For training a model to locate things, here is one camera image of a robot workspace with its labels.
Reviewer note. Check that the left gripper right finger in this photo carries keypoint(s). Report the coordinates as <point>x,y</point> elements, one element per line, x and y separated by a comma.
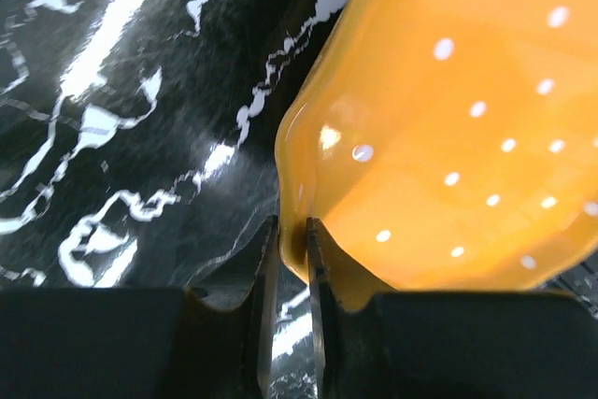
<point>372,341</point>

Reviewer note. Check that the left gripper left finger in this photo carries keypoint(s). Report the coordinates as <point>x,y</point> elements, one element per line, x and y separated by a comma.
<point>209,341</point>

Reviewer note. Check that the orange-yellow scalloped plate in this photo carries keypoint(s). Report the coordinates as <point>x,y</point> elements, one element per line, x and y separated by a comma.
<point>448,144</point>

